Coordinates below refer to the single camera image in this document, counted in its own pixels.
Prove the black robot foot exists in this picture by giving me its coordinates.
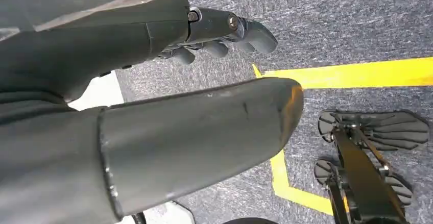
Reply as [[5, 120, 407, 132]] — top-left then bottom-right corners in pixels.
[[314, 157, 414, 207], [317, 109, 430, 152]]

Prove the yellow floor tape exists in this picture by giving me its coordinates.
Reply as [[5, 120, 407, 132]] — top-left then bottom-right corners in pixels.
[[252, 57, 433, 216]]

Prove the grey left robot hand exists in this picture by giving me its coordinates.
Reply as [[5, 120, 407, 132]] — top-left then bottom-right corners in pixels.
[[0, 0, 304, 224]]

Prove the black robot leg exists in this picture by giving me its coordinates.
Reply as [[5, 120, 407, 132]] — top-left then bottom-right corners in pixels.
[[327, 122, 411, 224]]

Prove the white floor plate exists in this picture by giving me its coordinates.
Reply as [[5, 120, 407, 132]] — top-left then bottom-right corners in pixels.
[[67, 71, 125, 112]]

